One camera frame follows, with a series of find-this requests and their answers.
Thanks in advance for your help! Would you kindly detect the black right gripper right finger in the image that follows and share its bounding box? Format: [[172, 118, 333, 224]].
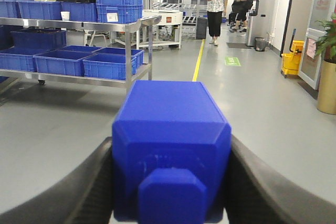
[[225, 136, 335, 223]]

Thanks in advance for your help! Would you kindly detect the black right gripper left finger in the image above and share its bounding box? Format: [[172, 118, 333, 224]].
[[1, 137, 113, 223]]

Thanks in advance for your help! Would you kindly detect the blue plastic block part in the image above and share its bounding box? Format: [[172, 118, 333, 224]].
[[112, 80, 232, 223]]

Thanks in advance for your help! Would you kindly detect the gold planter pot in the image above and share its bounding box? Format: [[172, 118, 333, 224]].
[[317, 60, 335, 115]]

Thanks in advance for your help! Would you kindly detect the blue open bin front right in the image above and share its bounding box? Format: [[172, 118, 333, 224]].
[[83, 54, 126, 80]]

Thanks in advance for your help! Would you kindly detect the blue open bin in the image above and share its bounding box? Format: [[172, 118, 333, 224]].
[[33, 50, 93, 77], [1, 47, 47, 72], [83, 54, 126, 80]]

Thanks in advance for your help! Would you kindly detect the blue open bin front middle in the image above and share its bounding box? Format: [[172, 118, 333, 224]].
[[33, 50, 93, 77]]

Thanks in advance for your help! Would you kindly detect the green floor sign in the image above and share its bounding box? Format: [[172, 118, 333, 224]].
[[225, 57, 241, 67]]

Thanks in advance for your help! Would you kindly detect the yellow mop bucket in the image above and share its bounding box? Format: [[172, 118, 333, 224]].
[[281, 28, 304, 78]]

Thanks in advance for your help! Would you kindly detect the steel cart with blue bins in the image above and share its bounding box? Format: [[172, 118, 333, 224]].
[[1, 15, 162, 92]]

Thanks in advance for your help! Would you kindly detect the blue open bin front left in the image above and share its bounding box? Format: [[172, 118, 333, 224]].
[[1, 47, 47, 72]]

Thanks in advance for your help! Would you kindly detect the grey trash bin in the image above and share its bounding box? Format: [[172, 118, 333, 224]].
[[254, 37, 267, 51]]

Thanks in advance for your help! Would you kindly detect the green potted plant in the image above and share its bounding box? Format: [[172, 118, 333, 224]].
[[314, 12, 335, 63]]

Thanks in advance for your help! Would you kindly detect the white paper cup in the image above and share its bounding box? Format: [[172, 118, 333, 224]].
[[60, 11, 70, 21]]

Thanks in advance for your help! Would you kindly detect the person in black shirt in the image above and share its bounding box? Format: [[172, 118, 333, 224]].
[[229, 0, 253, 33]]

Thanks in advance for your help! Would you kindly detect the man in patterned shirt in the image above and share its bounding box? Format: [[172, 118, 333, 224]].
[[206, 0, 228, 46]]

